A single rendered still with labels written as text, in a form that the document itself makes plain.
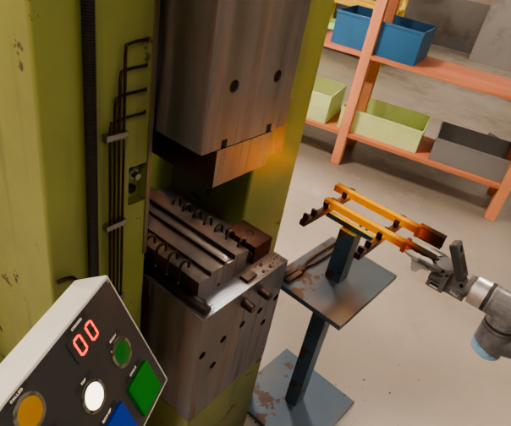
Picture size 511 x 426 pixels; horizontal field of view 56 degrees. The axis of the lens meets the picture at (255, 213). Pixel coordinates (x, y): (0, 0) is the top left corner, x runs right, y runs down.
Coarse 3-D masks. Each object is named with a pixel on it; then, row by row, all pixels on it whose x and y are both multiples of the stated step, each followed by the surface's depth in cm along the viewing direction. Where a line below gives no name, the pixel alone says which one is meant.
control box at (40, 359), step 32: (96, 288) 86; (64, 320) 80; (96, 320) 84; (128, 320) 93; (32, 352) 74; (64, 352) 77; (96, 352) 83; (0, 384) 70; (32, 384) 70; (64, 384) 76; (128, 384) 89; (0, 416) 65; (64, 416) 75; (96, 416) 81
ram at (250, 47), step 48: (192, 0) 87; (240, 0) 87; (288, 0) 98; (192, 48) 91; (240, 48) 93; (288, 48) 106; (192, 96) 95; (240, 96) 101; (288, 96) 116; (192, 144) 100
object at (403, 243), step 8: (328, 200) 163; (336, 200) 164; (336, 208) 162; (344, 208) 161; (352, 216) 159; (360, 216) 158; (360, 224) 158; (368, 224) 156; (376, 224) 156; (376, 232) 155; (384, 232) 153; (392, 232) 153; (392, 240) 152; (400, 240) 150; (408, 240) 150; (400, 248) 150; (408, 248) 150; (416, 248) 147; (424, 248) 148; (432, 256) 145
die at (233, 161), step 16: (160, 144) 114; (176, 144) 111; (240, 144) 109; (256, 144) 114; (176, 160) 113; (192, 160) 109; (208, 160) 106; (224, 160) 107; (240, 160) 112; (256, 160) 118; (192, 176) 111; (208, 176) 108; (224, 176) 110
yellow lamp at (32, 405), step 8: (24, 400) 68; (32, 400) 69; (40, 400) 71; (24, 408) 68; (32, 408) 69; (40, 408) 70; (24, 416) 68; (32, 416) 69; (40, 416) 70; (24, 424) 68; (32, 424) 69
